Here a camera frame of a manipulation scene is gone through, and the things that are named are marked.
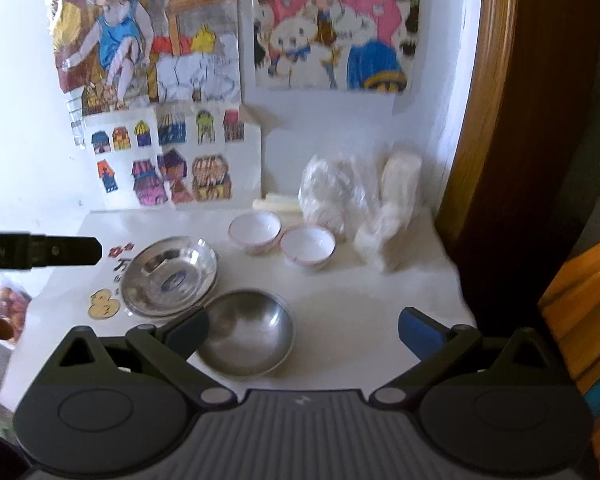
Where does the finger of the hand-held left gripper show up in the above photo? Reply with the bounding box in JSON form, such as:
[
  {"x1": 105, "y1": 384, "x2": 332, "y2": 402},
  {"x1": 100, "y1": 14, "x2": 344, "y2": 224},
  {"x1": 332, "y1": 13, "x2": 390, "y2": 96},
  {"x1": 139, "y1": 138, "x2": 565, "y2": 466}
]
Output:
[{"x1": 30, "y1": 234, "x2": 103, "y2": 267}]

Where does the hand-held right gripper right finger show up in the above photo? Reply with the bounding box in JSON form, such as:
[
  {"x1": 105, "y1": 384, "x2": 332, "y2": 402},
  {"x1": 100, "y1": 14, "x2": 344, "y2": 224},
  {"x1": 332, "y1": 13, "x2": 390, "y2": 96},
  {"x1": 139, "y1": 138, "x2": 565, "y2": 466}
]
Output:
[{"x1": 369, "y1": 307, "x2": 573, "y2": 407}]

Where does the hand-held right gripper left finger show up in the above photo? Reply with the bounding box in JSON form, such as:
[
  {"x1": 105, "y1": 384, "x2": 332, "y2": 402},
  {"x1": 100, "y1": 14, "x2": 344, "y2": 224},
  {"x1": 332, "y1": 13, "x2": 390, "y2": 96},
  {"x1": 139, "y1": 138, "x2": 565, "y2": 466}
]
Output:
[{"x1": 35, "y1": 306, "x2": 238, "y2": 408}]

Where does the wide-rim shallow steel plate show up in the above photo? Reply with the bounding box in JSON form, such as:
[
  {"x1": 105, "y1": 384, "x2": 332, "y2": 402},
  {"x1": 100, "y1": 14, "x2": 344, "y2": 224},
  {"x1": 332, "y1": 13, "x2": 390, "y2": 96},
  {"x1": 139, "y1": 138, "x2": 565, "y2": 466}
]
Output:
[{"x1": 121, "y1": 236, "x2": 218, "y2": 318}]

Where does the steel bowl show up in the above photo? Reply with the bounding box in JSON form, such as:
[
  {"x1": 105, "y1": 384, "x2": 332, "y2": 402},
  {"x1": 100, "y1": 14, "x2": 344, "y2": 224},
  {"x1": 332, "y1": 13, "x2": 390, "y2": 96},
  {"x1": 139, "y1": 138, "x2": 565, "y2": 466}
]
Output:
[{"x1": 196, "y1": 290, "x2": 296, "y2": 378}]

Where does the white red-rimmed ceramic bowl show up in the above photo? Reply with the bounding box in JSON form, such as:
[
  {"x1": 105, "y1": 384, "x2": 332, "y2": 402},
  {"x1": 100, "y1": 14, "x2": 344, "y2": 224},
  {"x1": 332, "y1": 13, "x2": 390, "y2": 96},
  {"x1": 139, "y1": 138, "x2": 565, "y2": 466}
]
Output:
[
  {"x1": 279, "y1": 225, "x2": 337, "y2": 268},
  {"x1": 228, "y1": 211, "x2": 283, "y2": 256}
]

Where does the white printed table cover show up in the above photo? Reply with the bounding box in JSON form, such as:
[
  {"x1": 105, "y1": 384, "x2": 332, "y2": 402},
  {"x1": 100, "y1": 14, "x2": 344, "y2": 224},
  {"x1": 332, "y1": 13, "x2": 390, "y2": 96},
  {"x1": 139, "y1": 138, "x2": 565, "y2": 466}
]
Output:
[{"x1": 0, "y1": 205, "x2": 482, "y2": 402}]

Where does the coloured drawing of houses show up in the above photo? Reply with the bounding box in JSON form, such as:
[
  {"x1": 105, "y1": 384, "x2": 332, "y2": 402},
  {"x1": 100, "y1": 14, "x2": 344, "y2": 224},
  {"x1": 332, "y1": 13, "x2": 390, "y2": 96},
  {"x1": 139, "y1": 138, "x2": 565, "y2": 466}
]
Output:
[{"x1": 69, "y1": 102, "x2": 264, "y2": 212}]

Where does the white candle stick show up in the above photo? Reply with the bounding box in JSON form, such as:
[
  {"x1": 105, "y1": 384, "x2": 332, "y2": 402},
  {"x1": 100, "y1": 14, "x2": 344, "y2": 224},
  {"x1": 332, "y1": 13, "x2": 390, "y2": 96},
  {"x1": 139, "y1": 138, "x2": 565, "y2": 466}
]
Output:
[{"x1": 252, "y1": 198, "x2": 302, "y2": 214}]

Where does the clear bag of white rolls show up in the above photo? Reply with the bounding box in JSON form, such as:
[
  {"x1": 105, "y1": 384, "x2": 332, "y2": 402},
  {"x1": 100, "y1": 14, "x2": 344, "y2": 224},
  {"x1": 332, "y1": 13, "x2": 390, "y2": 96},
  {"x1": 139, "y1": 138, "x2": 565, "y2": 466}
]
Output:
[{"x1": 298, "y1": 142, "x2": 427, "y2": 274}]

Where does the orange printed sheet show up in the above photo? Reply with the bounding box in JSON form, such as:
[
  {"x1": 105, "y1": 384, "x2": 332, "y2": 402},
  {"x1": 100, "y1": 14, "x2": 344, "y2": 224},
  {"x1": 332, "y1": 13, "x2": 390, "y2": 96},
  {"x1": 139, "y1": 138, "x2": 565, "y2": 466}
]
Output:
[{"x1": 536, "y1": 234, "x2": 600, "y2": 462}]

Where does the coloured drawing of child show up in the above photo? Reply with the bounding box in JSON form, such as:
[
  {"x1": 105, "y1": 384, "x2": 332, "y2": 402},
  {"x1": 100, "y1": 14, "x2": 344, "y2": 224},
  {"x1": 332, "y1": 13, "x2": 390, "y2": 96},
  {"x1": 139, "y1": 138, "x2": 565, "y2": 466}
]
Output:
[{"x1": 46, "y1": 0, "x2": 244, "y2": 117}]

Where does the coloured drawing of teddy girl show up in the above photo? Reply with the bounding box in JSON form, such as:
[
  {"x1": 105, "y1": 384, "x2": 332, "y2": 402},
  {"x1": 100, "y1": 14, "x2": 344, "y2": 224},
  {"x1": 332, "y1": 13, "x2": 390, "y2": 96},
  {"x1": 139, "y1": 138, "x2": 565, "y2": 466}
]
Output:
[{"x1": 252, "y1": 0, "x2": 422, "y2": 94}]

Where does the brown wooden frame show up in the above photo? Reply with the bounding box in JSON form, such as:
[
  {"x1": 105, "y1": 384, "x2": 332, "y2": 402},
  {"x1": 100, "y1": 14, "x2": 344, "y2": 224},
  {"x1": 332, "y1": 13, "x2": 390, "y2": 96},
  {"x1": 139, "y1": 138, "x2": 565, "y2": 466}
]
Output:
[{"x1": 436, "y1": 0, "x2": 600, "y2": 303}]

